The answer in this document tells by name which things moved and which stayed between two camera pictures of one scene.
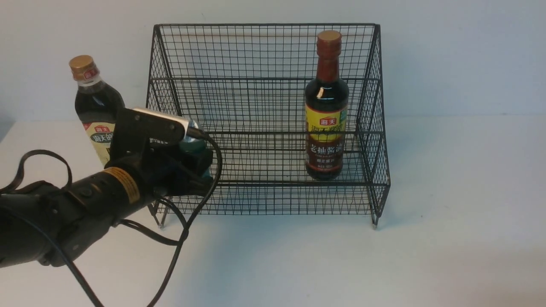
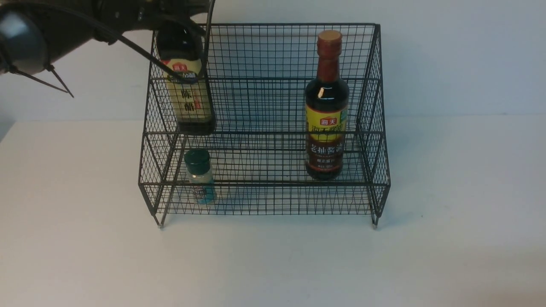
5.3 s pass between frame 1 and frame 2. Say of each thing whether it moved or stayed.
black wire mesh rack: stayed
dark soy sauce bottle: stayed
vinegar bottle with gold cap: moved
